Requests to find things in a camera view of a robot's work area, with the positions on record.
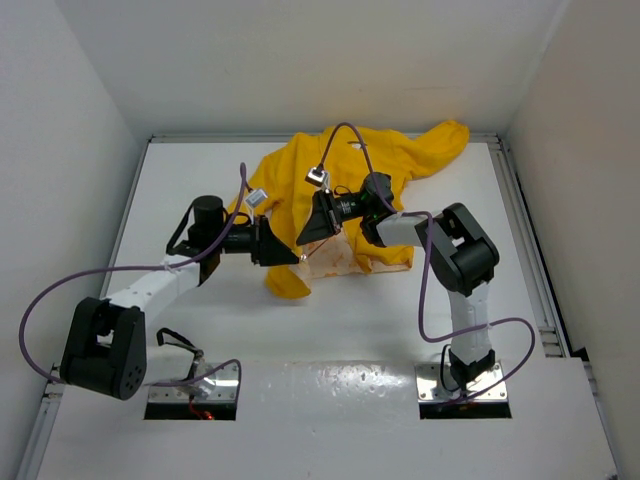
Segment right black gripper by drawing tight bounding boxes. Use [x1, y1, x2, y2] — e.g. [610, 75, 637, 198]
[297, 189, 373, 246]

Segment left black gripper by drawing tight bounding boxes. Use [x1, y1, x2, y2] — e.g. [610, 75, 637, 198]
[212, 213, 298, 266]

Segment yellow zip-up jacket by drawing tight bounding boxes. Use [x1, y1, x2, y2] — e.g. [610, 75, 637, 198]
[249, 120, 470, 300]

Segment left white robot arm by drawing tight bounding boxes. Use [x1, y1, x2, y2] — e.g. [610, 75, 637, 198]
[60, 195, 300, 400]

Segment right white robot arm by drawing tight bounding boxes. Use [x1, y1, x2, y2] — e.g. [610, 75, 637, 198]
[296, 167, 499, 389]

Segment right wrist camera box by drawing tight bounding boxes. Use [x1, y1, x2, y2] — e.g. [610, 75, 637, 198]
[305, 167, 330, 188]

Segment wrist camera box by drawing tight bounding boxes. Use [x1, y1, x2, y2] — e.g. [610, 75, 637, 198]
[244, 188, 268, 209]
[305, 167, 330, 188]

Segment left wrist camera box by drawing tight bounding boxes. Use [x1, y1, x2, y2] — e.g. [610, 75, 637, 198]
[244, 188, 268, 209]

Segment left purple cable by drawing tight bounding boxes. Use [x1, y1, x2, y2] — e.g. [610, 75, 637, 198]
[18, 161, 250, 389]

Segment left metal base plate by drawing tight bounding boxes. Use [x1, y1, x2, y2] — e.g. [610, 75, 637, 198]
[148, 362, 239, 404]

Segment metal base plate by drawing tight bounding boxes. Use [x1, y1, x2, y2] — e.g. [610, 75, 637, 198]
[148, 362, 239, 404]
[415, 362, 508, 404]

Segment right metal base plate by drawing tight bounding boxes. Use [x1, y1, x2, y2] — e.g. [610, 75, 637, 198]
[415, 362, 508, 404]

